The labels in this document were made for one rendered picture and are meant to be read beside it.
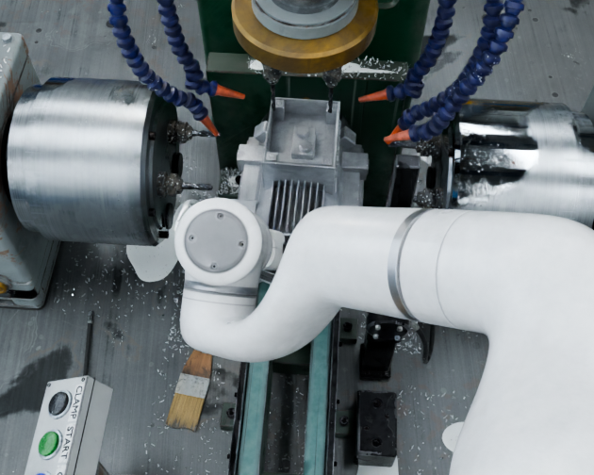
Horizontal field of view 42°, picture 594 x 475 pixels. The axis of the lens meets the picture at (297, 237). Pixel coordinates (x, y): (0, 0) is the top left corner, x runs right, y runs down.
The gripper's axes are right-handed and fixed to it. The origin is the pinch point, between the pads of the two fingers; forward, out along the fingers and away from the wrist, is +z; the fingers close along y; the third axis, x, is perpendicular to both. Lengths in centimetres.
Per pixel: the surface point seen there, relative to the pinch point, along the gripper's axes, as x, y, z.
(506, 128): 18.4, 34.1, 1.8
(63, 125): 15.2, -26.8, 0.4
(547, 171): 12.7, 39.4, 0.1
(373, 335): -11.0, 17.7, 3.6
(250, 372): -18.2, 0.4, 9.2
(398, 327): -9.6, 20.8, 1.0
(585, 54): 46, 63, 60
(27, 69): 25.5, -37.1, 11.9
